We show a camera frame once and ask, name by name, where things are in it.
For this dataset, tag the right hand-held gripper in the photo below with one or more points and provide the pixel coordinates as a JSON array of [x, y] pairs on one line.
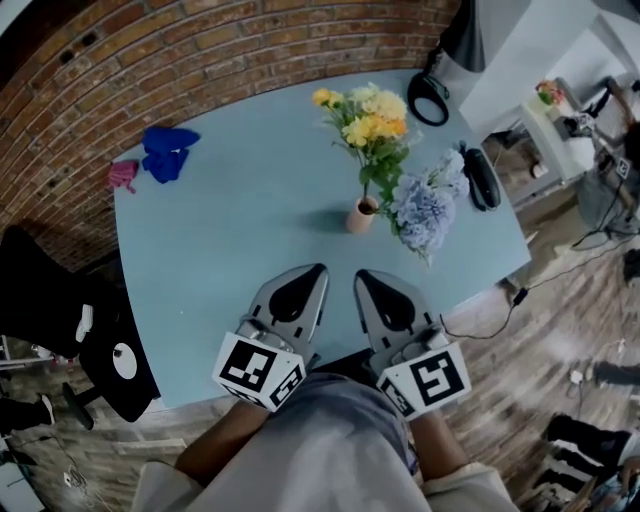
[[434, 376]]

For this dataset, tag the yellow flowers bunch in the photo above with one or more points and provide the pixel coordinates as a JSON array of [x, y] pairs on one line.
[[372, 120]]

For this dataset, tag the person's light grey clothing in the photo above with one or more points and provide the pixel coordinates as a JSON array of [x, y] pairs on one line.
[[320, 450]]

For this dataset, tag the person's left forearm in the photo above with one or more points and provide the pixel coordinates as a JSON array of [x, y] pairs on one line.
[[225, 440]]

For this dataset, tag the black oblong device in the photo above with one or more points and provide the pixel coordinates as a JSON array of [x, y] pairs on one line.
[[481, 177]]

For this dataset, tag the black power adapter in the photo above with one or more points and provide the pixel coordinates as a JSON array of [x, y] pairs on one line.
[[520, 296]]

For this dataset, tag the peach ceramic vase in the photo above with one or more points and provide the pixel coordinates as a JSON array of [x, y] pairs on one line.
[[360, 217]]

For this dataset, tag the blue cloth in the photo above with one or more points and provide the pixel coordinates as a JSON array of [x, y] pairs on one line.
[[165, 152]]

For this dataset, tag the white desk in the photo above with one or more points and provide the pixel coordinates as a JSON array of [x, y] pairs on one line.
[[525, 75]]

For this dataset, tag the black office chair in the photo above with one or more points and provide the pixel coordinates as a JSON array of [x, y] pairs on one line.
[[45, 300]]

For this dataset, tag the person's right forearm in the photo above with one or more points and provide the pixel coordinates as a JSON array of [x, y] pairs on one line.
[[437, 445]]

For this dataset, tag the pale purple flowers bunch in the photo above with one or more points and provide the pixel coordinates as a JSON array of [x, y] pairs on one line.
[[425, 210]]

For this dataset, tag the pink cloth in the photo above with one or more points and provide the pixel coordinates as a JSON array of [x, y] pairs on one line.
[[123, 174]]

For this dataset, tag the small background flower pot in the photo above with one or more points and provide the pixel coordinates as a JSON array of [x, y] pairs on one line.
[[548, 95]]

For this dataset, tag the black and white striped fabric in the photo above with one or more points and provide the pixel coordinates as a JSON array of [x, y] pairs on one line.
[[580, 452]]

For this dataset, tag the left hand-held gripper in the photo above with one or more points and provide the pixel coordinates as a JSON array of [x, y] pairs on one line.
[[250, 367]]

